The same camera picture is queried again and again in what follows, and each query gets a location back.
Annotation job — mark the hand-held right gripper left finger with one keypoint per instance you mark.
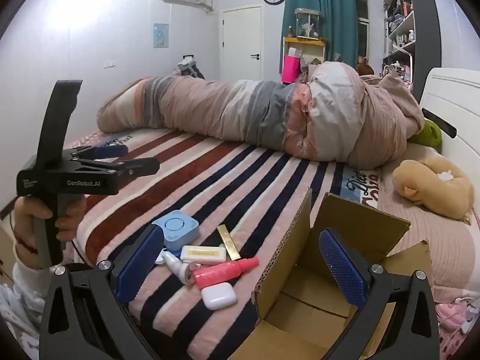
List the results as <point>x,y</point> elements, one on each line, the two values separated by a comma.
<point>140,264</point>

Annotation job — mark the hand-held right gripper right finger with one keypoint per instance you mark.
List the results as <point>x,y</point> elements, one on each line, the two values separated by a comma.
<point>343,266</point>

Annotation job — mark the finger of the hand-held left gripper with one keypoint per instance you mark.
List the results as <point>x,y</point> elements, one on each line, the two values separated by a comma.
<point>138,167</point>
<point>108,150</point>

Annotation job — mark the small white tube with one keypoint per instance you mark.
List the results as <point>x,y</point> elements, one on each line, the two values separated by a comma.
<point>174,263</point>

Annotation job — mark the blue square plastic case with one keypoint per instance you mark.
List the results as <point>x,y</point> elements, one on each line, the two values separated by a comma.
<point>176,228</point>

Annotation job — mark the brown cardboard box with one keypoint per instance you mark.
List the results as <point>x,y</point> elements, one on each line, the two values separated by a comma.
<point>300,307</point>

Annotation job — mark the white case with yellow label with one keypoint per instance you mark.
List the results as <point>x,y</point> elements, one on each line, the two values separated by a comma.
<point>202,254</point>

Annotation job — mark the pink plastic bottle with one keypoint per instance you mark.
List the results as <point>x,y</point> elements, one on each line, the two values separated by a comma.
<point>217,273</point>

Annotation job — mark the white earbud case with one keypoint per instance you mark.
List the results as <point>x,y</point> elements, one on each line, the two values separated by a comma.
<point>219,295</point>

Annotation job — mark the gold lipstick tube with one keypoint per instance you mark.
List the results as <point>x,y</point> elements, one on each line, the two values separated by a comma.
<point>229,242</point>

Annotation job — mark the person's left hand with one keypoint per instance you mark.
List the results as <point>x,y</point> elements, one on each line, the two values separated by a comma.
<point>24,232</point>

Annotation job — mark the pink bed sheet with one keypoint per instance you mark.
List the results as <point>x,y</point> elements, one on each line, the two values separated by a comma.
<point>431,240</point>

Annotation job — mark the striped blanket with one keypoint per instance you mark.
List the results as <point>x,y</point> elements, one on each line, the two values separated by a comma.
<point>243,180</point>

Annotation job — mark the rolled pink grey duvet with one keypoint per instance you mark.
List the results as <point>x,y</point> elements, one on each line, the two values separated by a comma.
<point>243,112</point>

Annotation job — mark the tan plush toy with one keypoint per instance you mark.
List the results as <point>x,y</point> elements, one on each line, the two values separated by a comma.
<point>438,187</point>

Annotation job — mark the green plush toy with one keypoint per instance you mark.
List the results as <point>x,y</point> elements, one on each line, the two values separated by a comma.
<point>425,133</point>

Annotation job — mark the white door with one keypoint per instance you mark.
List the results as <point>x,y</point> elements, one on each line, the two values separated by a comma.
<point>242,41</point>

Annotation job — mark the pink bag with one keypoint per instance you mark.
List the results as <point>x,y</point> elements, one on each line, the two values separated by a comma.
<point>291,69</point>

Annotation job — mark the brown plush toy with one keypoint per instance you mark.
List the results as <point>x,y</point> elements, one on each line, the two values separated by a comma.
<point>365,68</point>

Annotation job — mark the white headboard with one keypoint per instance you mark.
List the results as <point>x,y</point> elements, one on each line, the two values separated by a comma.
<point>457,97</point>

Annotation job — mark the yellow shelf unit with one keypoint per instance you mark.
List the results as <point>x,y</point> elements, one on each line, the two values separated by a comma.
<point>303,42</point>

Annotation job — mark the glass tank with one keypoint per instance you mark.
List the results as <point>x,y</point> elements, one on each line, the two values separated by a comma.
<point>308,22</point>

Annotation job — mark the window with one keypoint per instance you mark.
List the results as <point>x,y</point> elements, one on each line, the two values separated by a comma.
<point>363,26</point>

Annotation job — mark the teal curtain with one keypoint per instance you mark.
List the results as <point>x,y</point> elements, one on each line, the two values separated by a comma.
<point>337,18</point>

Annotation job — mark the dark bookshelf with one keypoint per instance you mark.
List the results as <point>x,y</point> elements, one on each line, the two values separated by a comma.
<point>423,15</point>

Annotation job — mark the white wall outlet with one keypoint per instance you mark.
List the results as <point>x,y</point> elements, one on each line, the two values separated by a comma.
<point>109,63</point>

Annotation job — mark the blue wall poster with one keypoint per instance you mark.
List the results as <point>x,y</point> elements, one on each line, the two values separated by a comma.
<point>161,35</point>

